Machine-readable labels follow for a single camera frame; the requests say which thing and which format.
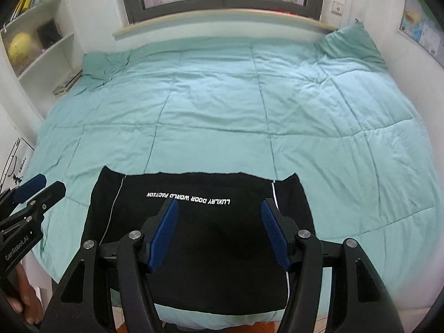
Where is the black hooded jacket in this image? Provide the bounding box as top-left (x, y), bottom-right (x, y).
top-left (82, 168), bottom-right (314, 323)

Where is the person's left hand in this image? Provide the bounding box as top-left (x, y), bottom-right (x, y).
top-left (7, 263), bottom-right (44, 325)

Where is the white poster with drawing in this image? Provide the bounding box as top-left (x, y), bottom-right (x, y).
top-left (1, 138), bottom-right (34, 193)

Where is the stack of books on shelf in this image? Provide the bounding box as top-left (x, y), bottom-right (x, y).
top-left (53, 69), bottom-right (83, 96)

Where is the yellow plush toy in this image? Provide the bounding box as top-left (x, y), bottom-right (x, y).
top-left (7, 32), bottom-right (32, 66)

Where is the white bookshelf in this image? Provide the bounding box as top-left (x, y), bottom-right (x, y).
top-left (1, 0), bottom-right (84, 119)

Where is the black box on shelf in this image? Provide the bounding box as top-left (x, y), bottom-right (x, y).
top-left (37, 19), bottom-right (62, 50)

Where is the teal quilted duvet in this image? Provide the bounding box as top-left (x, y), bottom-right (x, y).
top-left (28, 37), bottom-right (442, 332)

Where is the teal pillow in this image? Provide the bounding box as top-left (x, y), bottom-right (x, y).
top-left (315, 22), bottom-right (387, 70)

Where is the wooden window sill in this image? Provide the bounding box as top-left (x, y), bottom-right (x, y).
top-left (112, 8), bottom-right (336, 41)

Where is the colourful wall map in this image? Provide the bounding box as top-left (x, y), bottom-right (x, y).
top-left (400, 0), bottom-right (444, 65)

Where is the white wall socket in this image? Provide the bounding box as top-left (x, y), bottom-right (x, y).
top-left (331, 1), bottom-right (344, 16)

